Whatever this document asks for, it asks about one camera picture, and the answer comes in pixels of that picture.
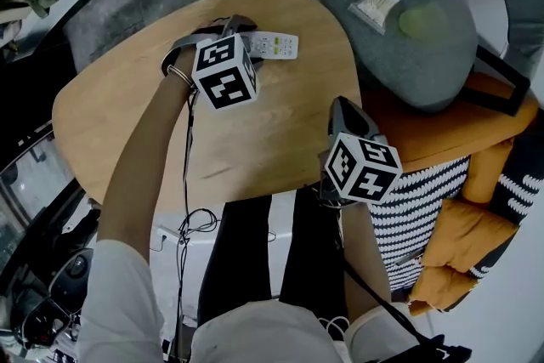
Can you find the person's black strap bag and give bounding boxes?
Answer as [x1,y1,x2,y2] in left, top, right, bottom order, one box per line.
[343,263,473,363]

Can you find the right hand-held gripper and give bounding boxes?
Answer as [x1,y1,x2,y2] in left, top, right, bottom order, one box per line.
[318,96,404,208]

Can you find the white power strip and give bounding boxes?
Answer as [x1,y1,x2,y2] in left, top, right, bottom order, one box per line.
[156,226,192,252]

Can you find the oval wooden table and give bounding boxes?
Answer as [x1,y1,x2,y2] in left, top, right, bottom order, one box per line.
[51,0,363,218]

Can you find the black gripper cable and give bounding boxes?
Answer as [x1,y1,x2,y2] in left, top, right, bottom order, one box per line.
[314,186,354,269]
[174,88,222,363]

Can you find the white cable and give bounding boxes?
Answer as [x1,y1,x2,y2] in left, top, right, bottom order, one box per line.
[316,315,350,341]

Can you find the person's black trousers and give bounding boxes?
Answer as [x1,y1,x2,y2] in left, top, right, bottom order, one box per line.
[197,189,349,328]

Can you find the person's left hand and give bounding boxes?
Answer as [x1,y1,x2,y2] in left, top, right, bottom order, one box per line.
[167,50,197,84]

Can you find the clear cotton swab packet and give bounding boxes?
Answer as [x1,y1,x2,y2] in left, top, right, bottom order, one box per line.
[347,0,401,35]

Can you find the person's left forearm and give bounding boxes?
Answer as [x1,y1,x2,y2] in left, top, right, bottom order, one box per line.
[96,65,196,264]

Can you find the grey upholstered chair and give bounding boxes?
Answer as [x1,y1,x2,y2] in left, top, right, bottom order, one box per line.
[305,0,544,118]

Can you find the beige tote bag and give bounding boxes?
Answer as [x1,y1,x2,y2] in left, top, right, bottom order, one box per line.
[0,0,31,52]

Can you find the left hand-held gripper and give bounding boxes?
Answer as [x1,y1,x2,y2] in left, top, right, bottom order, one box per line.
[160,14,266,112]

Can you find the person's right forearm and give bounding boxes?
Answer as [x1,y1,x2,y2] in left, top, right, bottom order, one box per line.
[342,199,394,318]

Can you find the green plastic cup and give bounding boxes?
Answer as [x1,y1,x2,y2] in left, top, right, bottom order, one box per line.
[397,3,451,40]

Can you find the silver wrist bangle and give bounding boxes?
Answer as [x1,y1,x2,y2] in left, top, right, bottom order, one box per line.
[166,63,193,88]

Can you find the white remote control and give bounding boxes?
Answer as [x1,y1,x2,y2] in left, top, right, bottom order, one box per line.
[241,31,300,60]

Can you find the black glass-door cabinet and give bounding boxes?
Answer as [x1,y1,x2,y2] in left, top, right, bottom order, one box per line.
[0,42,103,269]

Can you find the orange cushion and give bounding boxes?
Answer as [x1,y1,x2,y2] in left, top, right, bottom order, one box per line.
[461,139,516,205]
[410,199,522,314]

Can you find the person's white shirt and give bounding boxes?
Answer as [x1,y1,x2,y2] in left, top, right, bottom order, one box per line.
[76,240,420,363]

